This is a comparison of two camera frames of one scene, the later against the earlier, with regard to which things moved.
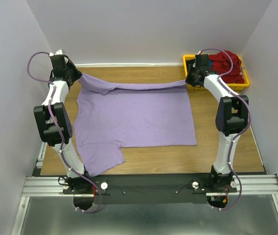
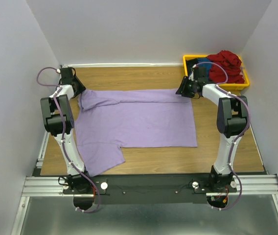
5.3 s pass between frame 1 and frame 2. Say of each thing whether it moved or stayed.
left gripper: moved
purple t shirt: moved
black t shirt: stayed
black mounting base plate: stayed
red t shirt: stayed
